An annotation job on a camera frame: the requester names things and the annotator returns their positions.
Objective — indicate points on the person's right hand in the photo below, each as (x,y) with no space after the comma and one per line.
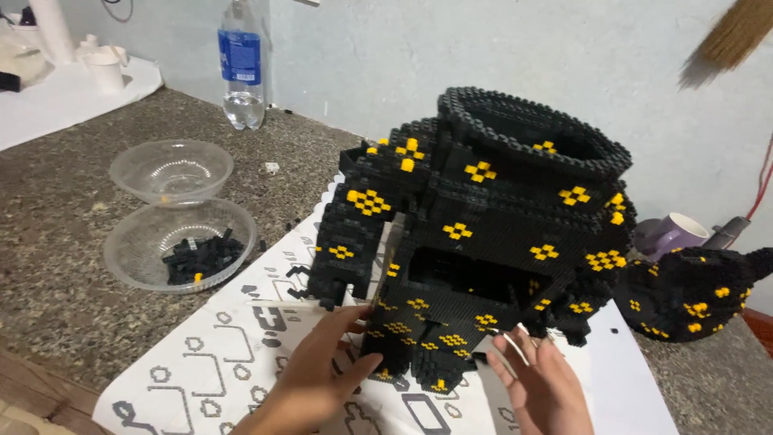
(543,392)

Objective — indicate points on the person's left hand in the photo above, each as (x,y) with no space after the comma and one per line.
(314,374)

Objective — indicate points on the silver metal tweezers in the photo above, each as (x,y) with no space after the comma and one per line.
(513,345)

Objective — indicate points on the large black yellow brick model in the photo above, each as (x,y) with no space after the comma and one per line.
(495,241)

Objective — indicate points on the white printed instruction sheet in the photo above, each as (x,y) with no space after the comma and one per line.
(223,362)

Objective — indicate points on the pile of loose black bricks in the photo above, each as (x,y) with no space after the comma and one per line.
(202,258)

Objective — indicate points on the small black yellow brick model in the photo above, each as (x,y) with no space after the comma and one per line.
(682,296)

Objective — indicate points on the purple mug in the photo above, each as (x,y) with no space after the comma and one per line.
(673,234)

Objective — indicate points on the small white brick piece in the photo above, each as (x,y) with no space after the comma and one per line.
(272,167)

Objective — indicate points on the clear plastic bowl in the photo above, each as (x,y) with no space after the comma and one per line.
(172,172)
(139,247)

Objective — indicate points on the clear water bottle blue label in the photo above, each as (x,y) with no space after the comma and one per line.
(241,66)

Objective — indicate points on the white cloth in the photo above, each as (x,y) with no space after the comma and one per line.
(66,106)

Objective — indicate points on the white cup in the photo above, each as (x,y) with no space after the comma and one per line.
(108,71)

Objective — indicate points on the straw broom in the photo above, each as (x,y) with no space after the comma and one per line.
(728,39)

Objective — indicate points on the small black box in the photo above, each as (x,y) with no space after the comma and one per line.
(9,81)

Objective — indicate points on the white round dish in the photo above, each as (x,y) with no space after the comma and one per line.
(24,60)

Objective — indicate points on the white cylinder tube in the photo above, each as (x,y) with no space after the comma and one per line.
(53,30)

